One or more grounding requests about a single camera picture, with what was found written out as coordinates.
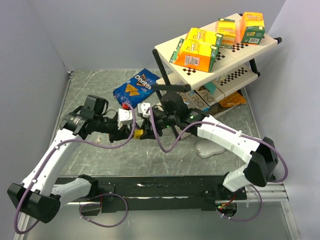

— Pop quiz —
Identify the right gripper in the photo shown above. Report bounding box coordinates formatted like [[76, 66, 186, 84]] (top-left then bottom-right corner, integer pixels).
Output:
[[138, 111, 179, 141]]

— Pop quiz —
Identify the yellow padlock key bunch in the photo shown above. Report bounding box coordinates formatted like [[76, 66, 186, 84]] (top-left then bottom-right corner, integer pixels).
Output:
[[94, 135, 102, 144]]

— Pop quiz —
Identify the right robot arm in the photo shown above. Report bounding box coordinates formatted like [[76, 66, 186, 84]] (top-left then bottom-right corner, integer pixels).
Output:
[[137, 92, 279, 199]]

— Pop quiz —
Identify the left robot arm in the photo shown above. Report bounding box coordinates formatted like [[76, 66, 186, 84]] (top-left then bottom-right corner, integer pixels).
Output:
[[7, 95, 136, 223]]

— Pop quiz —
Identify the blue Doritos chip bag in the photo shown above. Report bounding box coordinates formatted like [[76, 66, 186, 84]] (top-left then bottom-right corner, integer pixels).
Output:
[[112, 68, 160, 108]]

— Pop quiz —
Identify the teal box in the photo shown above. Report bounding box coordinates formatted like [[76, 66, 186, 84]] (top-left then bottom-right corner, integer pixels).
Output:
[[203, 81, 217, 95]]

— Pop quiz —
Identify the front orange yellow carton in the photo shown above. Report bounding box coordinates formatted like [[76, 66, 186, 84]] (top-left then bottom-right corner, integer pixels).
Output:
[[169, 38, 220, 73]]

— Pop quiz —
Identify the orange flat packet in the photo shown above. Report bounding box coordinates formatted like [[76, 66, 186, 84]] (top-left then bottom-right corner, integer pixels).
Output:
[[218, 91, 247, 108]]

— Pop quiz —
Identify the rear yellow carton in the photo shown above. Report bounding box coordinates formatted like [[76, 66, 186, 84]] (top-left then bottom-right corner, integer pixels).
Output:
[[186, 27, 224, 46]]

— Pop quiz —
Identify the small yellow green carton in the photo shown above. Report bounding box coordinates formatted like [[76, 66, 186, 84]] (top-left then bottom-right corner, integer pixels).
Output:
[[215, 18, 236, 47]]

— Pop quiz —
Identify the tall orange green carton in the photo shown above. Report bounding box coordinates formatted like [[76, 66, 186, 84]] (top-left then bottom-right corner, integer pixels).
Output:
[[240, 11, 265, 45]]

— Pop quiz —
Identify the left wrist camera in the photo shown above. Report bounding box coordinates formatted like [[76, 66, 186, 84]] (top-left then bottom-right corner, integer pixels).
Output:
[[117, 102, 134, 130]]

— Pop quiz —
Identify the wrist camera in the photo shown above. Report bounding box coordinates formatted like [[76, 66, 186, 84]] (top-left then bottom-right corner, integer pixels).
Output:
[[137, 102, 151, 119], [117, 102, 134, 130]]

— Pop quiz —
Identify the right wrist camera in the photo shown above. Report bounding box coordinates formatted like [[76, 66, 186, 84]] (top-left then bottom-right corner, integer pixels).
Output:
[[137, 102, 151, 119]]

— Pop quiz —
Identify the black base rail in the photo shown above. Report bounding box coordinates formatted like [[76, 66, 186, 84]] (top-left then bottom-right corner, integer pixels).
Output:
[[56, 174, 248, 214]]

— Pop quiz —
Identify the black frame beige shelf rack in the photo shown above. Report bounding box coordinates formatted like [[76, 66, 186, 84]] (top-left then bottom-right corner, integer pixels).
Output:
[[155, 34, 282, 110]]

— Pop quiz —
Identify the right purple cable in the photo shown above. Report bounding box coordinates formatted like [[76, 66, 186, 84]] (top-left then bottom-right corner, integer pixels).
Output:
[[147, 107, 289, 222]]

